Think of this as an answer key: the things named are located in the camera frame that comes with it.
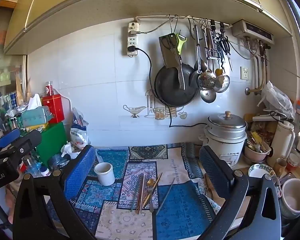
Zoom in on white and blue food bag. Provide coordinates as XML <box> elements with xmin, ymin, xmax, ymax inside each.
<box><xmin>70</xmin><ymin>107</ymin><xmax>91</xmax><ymax>147</ymax></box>

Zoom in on teal tissue box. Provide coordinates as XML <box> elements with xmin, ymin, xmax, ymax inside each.
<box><xmin>21</xmin><ymin>94</ymin><xmax>53</xmax><ymax>128</ymax></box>

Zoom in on white power strip cable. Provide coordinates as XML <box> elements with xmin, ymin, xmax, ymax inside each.
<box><xmin>133</xmin><ymin>14</ymin><xmax>190</xmax><ymax>35</ymax></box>

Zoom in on brown cup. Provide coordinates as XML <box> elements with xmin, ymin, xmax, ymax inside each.
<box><xmin>275</xmin><ymin>158</ymin><xmax>287</xmax><ymax>178</ymax></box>

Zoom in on patterned ceramic bowl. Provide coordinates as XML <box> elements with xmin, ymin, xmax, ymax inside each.
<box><xmin>248</xmin><ymin>163</ymin><xmax>277</xmax><ymax>181</ymax></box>

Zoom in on white rice cooker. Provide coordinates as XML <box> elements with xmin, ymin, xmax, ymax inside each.
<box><xmin>203</xmin><ymin>110</ymin><xmax>248</xmax><ymax>168</ymax></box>

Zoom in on gold chopstick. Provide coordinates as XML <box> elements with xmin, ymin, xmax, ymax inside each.
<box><xmin>143</xmin><ymin>172</ymin><xmax>163</xmax><ymax>208</ymax></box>

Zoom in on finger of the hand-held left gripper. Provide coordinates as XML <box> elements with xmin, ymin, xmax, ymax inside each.
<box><xmin>0</xmin><ymin>128</ymin><xmax>22</xmax><ymax>156</ymax></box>
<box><xmin>0</xmin><ymin>129</ymin><xmax>42</xmax><ymax>166</ymax></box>

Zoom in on silver chopstick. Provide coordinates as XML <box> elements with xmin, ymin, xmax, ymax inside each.
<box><xmin>149</xmin><ymin>187</ymin><xmax>155</xmax><ymax>212</ymax></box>

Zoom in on black wok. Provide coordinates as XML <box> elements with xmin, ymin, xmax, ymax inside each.
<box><xmin>154</xmin><ymin>63</ymin><xmax>199</xmax><ymax>108</ymax></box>

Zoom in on gold spoon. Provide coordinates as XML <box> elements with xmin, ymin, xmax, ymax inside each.
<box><xmin>142</xmin><ymin>179</ymin><xmax>155</xmax><ymax>209</ymax></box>

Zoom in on glass door cabinet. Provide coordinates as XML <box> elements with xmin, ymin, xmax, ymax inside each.
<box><xmin>0</xmin><ymin>4</ymin><xmax>28</xmax><ymax>142</ymax></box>

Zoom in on white power strip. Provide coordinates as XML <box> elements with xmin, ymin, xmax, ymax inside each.
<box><xmin>127</xmin><ymin>22</ymin><xmax>140</xmax><ymax>57</ymax></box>

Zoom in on black kitchen scissors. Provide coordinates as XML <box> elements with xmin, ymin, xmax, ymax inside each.
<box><xmin>214</xmin><ymin>26</ymin><xmax>233</xmax><ymax>72</ymax></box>

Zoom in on black power cord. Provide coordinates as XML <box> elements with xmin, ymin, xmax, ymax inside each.
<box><xmin>133</xmin><ymin>46</ymin><xmax>208</xmax><ymax>128</ymax></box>

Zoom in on red tin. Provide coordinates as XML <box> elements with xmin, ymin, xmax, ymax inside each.
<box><xmin>41</xmin><ymin>93</ymin><xmax>66</xmax><ymax>124</ymax></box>

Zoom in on white ceramic cup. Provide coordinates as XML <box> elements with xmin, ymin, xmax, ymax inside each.
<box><xmin>94</xmin><ymin>162</ymin><xmax>116</xmax><ymax>186</ymax></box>

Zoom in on white water heater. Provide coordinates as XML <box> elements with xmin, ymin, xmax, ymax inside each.
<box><xmin>231</xmin><ymin>19</ymin><xmax>276</xmax><ymax>45</ymax></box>

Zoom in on green peeler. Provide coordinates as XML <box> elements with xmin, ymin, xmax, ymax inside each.
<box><xmin>176</xmin><ymin>31</ymin><xmax>188</xmax><ymax>56</ymax></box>

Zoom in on pink chopstick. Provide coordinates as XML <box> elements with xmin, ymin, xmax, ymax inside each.
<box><xmin>139</xmin><ymin>174</ymin><xmax>146</xmax><ymax>212</ymax></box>

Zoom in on mesh strainer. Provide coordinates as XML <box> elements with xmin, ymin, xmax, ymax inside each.
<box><xmin>216</xmin><ymin>74</ymin><xmax>231</xmax><ymax>93</ymax></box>

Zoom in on grey chopstick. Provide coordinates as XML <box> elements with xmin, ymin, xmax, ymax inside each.
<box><xmin>156</xmin><ymin>177</ymin><xmax>176</xmax><ymax>212</ymax></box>

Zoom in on patterned blue patchwork cloth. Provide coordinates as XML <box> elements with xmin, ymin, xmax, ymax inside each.
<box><xmin>46</xmin><ymin>142</ymin><xmax>224</xmax><ymax>240</ymax></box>

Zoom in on wooden cutting board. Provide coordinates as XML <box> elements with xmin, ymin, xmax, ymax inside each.
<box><xmin>204</xmin><ymin>173</ymin><xmax>252</xmax><ymax>228</ymax></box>

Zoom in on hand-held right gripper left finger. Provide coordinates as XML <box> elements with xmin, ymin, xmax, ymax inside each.
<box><xmin>12</xmin><ymin>144</ymin><xmax>97</xmax><ymax>240</ymax></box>

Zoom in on slotted steel spoon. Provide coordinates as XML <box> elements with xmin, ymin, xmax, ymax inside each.
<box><xmin>197</xmin><ymin>27</ymin><xmax>217</xmax><ymax>91</ymax></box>

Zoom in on red and white cup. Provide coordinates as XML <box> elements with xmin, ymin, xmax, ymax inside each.
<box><xmin>286</xmin><ymin>153</ymin><xmax>300</xmax><ymax>172</ymax></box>

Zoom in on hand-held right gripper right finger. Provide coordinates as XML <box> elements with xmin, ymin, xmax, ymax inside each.
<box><xmin>199</xmin><ymin>145</ymin><xmax>281</xmax><ymax>240</ymax></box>

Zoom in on yellow flat box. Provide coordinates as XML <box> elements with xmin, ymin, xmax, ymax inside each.
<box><xmin>25</xmin><ymin>123</ymin><xmax>49</xmax><ymax>132</ymax></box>

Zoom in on white bowl with crumpled paper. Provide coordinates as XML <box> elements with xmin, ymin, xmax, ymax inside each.
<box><xmin>61</xmin><ymin>141</ymin><xmax>83</xmax><ymax>156</ymax></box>

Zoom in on green box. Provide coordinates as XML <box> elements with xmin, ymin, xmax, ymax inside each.
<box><xmin>36</xmin><ymin>122</ymin><xmax>69</xmax><ymax>166</ymax></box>

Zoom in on clear plastic bag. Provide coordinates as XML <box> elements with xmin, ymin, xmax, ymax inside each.
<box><xmin>256</xmin><ymin>80</ymin><xmax>296</xmax><ymax>121</ymax></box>

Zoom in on pink bowl with utensils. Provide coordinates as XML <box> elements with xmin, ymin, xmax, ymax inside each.
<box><xmin>244</xmin><ymin>131</ymin><xmax>272</xmax><ymax>163</ymax></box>

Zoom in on yellow overhead cabinet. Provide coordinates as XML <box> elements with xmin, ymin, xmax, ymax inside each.
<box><xmin>4</xmin><ymin>0</ymin><xmax>294</xmax><ymax>55</ymax></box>

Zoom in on clear plastic bottle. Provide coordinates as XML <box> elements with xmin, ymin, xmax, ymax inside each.
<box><xmin>48</xmin><ymin>153</ymin><xmax>71</xmax><ymax>168</ymax></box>

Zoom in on white thermos jug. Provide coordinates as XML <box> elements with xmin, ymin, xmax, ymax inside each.
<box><xmin>266</xmin><ymin>121</ymin><xmax>296</xmax><ymax>167</ymax></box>

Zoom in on beige water pipes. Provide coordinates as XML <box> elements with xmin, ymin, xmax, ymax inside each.
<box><xmin>244</xmin><ymin>39</ymin><xmax>270</xmax><ymax>96</ymax></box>

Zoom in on metal hanging rail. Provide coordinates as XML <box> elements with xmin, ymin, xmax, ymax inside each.
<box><xmin>134</xmin><ymin>15</ymin><xmax>233</xmax><ymax>28</ymax></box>

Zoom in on steel ladle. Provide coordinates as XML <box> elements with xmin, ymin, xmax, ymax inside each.
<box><xmin>200</xmin><ymin>88</ymin><xmax>217</xmax><ymax>104</ymax></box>

